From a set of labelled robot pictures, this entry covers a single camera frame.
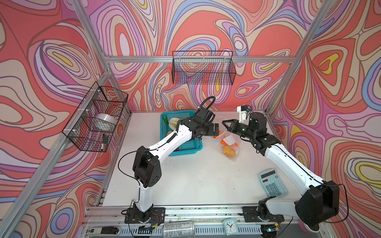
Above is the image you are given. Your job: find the clear zip top bag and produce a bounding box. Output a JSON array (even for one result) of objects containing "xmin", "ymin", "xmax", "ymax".
[{"xmin": 212, "ymin": 117, "xmax": 240, "ymax": 163}]

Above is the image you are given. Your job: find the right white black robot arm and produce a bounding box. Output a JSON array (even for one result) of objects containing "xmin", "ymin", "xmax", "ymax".
[{"xmin": 222, "ymin": 107, "xmax": 340, "ymax": 233}]

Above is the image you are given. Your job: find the silver drink can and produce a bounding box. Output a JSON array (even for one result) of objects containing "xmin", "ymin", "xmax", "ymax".
[{"xmin": 163, "ymin": 221, "xmax": 195, "ymax": 238}]

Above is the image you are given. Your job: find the back black wire basket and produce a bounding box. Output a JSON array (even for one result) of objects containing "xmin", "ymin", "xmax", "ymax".
[{"xmin": 172, "ymin": 50, "xmax": 236, "ymax": 85}]

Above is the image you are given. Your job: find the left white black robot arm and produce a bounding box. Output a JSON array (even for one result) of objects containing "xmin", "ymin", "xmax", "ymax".
[{"xmin": 126, "ymin": 107, "xmax": 218, "ymax": 223}]

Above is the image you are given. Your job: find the left black wire basket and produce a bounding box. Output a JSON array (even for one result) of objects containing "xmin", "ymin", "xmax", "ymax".
[{"xmin": 62, "ymin": 82, "xmax": 129, "ymax": 153}]

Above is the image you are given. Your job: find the small teal alarm clock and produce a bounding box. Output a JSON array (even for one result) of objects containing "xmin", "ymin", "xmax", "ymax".
[{"xmin": 223, "ymin": 218, "xmax": 239, "ymax": 236}]

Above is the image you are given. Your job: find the teal calculator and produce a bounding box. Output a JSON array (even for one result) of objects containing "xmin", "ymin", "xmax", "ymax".
[{"xmin": 259, "ymin": 169, "xmax": 289, "ymax": 197}]

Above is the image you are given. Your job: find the brown potato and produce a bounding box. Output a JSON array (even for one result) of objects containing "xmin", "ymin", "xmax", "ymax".
[{"xmin": 222, "ymin": 145, "xmax": 236, "ymax": 158}]

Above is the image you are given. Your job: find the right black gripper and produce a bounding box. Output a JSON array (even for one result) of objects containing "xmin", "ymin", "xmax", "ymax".
[{"xmin": 222, "ymin": 118, "xmax": 256, "ymax": 139}]

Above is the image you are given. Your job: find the teal plastic basket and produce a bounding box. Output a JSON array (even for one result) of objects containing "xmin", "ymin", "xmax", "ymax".
[{"xmin": 160, "ymin": 110, "xmax": 203, "ymax": 156}]

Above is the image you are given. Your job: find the black wire basket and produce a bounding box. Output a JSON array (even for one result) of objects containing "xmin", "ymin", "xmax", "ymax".
[
  {"xmin": 62, "ymin": 82, "xmax": 129, "ymax": 153},
  {"xmin": 172, "ymin": 50, "xmax": 236, "ymax": 85}
]

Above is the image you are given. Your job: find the orange carrot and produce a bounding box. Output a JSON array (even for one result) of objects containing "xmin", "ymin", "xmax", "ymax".
[{"xmin": 220, "ymin": 140, "xmax": 239, "ymax": 147}]

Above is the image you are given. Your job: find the green lettuce leaf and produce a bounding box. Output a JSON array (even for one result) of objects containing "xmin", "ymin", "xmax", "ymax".
[{"xmin": 168, "ymin": 118, "xmax": 181, "ymax": 130}]

